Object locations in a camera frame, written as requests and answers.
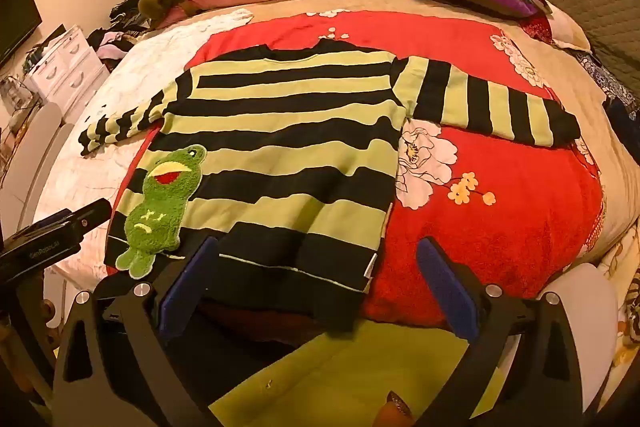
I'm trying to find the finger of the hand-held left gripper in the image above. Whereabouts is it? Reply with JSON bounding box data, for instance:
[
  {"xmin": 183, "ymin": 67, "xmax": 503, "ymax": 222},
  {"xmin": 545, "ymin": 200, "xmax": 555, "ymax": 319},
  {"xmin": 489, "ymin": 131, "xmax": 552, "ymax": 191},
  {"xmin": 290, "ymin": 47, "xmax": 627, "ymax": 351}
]
[{"xmin": 52, "ymin": 198, "xmax": 113, "ymax": 235}]

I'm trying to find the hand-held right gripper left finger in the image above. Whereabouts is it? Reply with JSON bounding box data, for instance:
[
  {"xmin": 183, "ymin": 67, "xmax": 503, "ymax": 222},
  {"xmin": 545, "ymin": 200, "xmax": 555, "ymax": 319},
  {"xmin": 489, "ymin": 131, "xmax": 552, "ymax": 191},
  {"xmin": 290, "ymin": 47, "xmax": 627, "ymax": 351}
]
[{"xmin": 50, "ymin": 234, "xmax": 236, "ymax": 427}]

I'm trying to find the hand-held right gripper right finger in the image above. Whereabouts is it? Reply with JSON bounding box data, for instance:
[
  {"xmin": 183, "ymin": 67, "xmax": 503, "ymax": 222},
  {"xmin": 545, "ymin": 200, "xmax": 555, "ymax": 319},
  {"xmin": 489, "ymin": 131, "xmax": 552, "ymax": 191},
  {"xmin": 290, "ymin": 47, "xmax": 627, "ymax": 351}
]
[{"xmin": 416, "ymin": 236, "xmax": 586, "ymax": 427}]

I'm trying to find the green black striped frog sweater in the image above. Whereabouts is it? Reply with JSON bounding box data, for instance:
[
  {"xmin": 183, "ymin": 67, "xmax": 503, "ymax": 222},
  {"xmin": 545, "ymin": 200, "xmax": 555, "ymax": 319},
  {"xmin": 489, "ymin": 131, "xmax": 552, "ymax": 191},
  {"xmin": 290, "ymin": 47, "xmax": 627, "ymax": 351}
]
[{"xmin": 79, "ymin": 38, "xmax": 581, "ymax": 308}]

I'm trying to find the pile of clothes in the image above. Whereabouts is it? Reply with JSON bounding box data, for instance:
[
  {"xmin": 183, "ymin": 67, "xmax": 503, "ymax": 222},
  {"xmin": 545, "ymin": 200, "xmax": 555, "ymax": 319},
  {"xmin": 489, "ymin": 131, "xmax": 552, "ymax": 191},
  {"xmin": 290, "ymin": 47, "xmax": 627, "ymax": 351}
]
[{"xmin": 87, "ymin": 0, "xmax": 156, "ymax": 62}]

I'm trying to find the person's right hand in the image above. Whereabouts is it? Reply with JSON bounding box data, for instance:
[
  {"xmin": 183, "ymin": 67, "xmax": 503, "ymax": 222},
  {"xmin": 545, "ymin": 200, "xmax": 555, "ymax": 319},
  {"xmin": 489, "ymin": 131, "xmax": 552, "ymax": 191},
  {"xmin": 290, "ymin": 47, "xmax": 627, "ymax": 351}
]
[{"xmin": 382, "ymin": 389, "xmax": 418, "ymax": 427}]

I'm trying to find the red floral blanket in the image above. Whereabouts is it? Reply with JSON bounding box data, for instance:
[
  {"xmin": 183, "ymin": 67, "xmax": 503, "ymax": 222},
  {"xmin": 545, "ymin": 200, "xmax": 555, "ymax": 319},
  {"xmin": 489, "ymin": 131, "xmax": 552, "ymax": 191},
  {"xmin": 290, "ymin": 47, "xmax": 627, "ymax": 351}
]
[{"xmin": 107, "ymin": 9, "xmax": 606, "ymax": 328}]

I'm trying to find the white chair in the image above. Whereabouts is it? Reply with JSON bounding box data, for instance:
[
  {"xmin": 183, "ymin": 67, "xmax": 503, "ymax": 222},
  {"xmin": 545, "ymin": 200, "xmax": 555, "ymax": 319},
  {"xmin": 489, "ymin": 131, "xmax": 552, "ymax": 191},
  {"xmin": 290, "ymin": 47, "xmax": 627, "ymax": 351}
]
[{"xmin": 0, "ymin": 102, "xmax": 76, "ymax": 238}]

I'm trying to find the white rounded panel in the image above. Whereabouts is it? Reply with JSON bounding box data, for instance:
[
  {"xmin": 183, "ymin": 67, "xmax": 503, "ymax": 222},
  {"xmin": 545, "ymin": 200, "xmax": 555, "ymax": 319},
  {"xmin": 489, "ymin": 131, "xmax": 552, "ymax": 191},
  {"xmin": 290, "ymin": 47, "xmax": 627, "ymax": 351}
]
[{"xmin": 542, "ymin": 264, "xmax": 626, "ymax": 423}]

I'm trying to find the person's yellow-green garment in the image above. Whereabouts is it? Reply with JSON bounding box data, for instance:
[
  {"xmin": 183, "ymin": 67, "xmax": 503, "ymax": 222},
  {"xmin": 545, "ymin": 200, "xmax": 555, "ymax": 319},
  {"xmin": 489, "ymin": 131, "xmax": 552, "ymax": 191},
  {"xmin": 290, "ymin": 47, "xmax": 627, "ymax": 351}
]
[{"xmin": 207, "ymin": 317, "xmax": 506, "ymax": 427}]

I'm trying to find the white drawer cabinet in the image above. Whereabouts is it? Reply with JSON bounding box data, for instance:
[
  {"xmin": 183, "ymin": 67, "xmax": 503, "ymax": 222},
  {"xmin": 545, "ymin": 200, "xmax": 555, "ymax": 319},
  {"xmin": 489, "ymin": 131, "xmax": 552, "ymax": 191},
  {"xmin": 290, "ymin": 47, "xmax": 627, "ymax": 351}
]
[{"xmin": 22, "ymin": 24, "xmax": 108, "ymax": 108}]

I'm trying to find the white quilted bedspread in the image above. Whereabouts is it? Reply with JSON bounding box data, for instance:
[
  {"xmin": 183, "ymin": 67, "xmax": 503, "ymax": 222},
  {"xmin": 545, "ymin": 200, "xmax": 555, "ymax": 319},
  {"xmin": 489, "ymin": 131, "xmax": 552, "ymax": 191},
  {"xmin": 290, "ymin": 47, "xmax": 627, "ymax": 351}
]
[{"xmin": 30, "ymin": 9, "xmax": 256, "ymax": 288}]

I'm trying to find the yellow patterned cloth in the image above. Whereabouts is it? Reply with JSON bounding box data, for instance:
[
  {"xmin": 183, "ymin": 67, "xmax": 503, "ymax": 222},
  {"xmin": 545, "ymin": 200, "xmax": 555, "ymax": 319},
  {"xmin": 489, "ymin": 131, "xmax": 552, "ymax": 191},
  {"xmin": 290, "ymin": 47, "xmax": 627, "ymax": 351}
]
[{"xmin": 595, "ymin": 227, "xmax": 640, "ymax": 408}]

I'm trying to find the black television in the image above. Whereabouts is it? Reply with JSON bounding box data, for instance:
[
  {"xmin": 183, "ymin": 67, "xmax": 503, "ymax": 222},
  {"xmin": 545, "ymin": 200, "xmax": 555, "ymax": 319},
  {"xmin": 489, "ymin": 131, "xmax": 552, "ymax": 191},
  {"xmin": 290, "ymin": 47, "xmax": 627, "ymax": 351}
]
[{"xmin": 0, "ymin": 0, "xmax": 43, "ymax": 68}]

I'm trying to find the blue patterned cloth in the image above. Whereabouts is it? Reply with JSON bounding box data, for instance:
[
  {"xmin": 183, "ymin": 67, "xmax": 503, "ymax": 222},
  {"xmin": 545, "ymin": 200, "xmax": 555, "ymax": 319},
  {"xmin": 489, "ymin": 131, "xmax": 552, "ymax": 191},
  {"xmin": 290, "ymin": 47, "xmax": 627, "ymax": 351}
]
[{"xmin": 575, "ymin": 49, "xmax": 640, "ymax": 142}]

